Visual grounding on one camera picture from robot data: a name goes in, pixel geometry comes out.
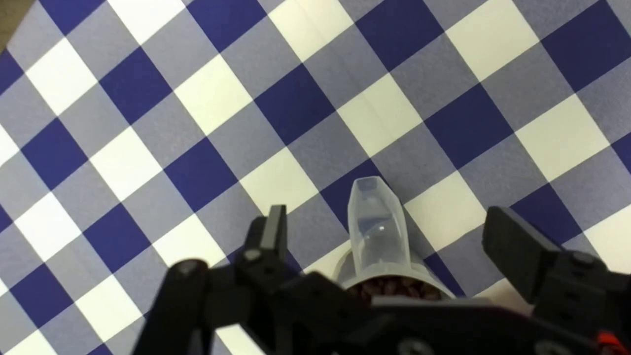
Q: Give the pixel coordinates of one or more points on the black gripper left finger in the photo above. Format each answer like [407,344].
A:
[271,243]

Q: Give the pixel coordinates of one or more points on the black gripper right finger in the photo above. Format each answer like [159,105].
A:
[526,253]

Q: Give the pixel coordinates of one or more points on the clear plastic measuring cup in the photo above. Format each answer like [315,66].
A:
[378,230]

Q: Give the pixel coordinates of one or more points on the blue white checked tablecloth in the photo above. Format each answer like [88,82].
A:
[198,99]

